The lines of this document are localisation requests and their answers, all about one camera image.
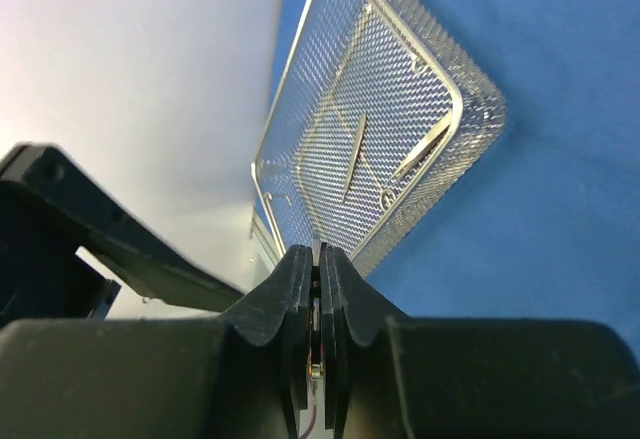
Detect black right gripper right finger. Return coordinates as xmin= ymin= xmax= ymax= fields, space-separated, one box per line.
xmin=319 ymin=245 xmax=639 ymax=438

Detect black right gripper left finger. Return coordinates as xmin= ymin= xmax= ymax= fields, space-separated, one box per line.
xmin=1 ymin=246 xmax=313 ymax=438

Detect blue surgical wrap cloth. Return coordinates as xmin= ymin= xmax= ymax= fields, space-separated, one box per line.
xmin=249 ymin=0 xmax=640 ymax=330

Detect steel wire mesh tray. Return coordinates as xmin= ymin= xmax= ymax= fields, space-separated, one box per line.
xmin=251 ymin=0 xmax=507 ymax=275

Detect steel instrument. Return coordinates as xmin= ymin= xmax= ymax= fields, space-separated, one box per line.
xmin=379 ymin=189 xmax=396 ymax=211

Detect steel forceps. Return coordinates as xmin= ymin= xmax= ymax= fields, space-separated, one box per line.
xmin=390 ymin=120 xmax=449 ymax=182

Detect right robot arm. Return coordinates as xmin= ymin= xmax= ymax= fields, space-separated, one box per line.
xmin=1 ymin=143 xmax=639 ymax=438

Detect aluminium front frame rail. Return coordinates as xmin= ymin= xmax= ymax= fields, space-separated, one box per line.
xmin=250 ymin=208 xmax=280 ymax=288

